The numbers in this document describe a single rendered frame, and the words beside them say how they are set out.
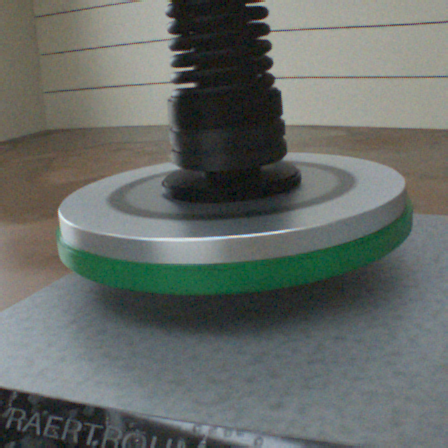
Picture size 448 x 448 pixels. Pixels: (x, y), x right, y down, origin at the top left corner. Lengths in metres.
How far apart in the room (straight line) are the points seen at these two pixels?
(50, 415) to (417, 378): 0.16
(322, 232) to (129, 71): 7.84
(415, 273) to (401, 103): 6.27
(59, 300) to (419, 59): 6.25
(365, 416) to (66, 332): 0.18
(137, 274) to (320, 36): 6.60
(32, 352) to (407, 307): 0.20
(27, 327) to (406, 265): 0.24
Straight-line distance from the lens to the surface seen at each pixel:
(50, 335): 0.38
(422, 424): 0.28
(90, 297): 0.43
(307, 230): 0.33
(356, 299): 0.39
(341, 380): 0.31
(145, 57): 8.00
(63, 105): 8.93
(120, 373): 0.33
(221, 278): 0.33
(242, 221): 0.35
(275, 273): 0.33
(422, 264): 0.44
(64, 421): 0.31
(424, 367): 0.32
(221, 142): 0.39
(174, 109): 0.40
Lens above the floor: 0.99
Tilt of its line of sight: 15 degrees down
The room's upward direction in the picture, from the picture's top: 5 degrees counter-clockwise
